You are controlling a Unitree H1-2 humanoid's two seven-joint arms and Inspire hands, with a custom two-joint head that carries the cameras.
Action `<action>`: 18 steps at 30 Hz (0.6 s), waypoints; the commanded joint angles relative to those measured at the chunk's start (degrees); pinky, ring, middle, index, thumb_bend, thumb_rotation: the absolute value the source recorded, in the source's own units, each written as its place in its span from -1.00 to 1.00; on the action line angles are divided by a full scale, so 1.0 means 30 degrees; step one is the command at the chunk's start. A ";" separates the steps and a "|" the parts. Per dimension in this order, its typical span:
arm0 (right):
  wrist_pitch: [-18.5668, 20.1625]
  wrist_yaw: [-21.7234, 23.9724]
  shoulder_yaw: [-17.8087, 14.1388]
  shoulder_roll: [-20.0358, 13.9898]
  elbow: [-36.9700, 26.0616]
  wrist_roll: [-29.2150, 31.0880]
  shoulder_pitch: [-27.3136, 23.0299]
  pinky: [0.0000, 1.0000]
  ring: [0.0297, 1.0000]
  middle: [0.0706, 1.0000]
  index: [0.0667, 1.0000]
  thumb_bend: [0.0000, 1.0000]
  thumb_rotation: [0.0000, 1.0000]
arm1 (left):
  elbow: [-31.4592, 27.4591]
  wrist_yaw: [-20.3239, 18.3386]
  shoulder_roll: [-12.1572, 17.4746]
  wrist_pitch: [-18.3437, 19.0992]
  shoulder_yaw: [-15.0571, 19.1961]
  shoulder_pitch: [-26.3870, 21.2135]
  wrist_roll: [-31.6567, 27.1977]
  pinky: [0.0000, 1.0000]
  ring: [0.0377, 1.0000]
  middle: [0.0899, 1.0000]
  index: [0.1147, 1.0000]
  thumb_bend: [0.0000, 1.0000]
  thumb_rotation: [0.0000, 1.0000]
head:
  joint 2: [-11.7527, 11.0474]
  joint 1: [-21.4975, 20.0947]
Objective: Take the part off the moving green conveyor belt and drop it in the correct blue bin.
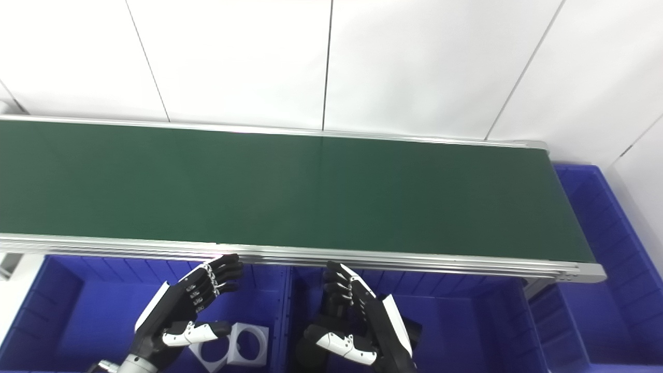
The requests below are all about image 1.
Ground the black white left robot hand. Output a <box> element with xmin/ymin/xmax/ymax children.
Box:
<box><xmin>132</xmin><ymin>254</ymin><xmax>244</xmax><ymax>364</ymax></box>

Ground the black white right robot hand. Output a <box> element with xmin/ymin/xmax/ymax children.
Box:
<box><xmin>302</xmin><ymin>261</ymin><xmax>423</xmax><ymax>373</ymax></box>

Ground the white square part with hole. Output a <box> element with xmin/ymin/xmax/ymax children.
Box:
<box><xmin>189</xmin><ymin>336</ymin><xmax>231</xmax><ymax>373</ymax></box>
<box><xmin>228</xmin><ymin>322</ymin><xmax>270</xmax><ymax>369</ymax></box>

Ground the blue bin with white parts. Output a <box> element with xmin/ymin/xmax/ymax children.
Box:
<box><xmin>0</xmin><ymin>254</ymin><xmax>291</xmax><ymax>373</ymax></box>

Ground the green conveyor belt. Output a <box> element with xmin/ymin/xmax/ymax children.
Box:
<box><xmin>0</xmin><ymin>115</ymin><xmax>607</xmax><ymax>283</ymax></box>
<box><xmin>0</xmin><ymin>120</ymin><xmax>596</xmax><ymax>263</ymax></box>

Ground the blue bin with black part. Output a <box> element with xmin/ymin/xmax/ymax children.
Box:
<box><xmin>285</xmin><ymin>264</ymin><xmax>550</xmax><ymax>373</ymax></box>

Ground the aluminium conveyor leg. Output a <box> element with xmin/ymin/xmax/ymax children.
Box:
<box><xmin>523</xmin><ymin>280</ymin><xmax>555</xmax><ymax>301</ymax></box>
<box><xmin>0</xmin><ymin>253</ymin><xmax>24</xmax><ymax>281</ymax></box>

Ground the empty blue plastic bin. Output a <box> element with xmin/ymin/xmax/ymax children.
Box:
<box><xmin>528</xmin><ymin>163</ymin><xmax>663</xmax><ymax>373</ymax></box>

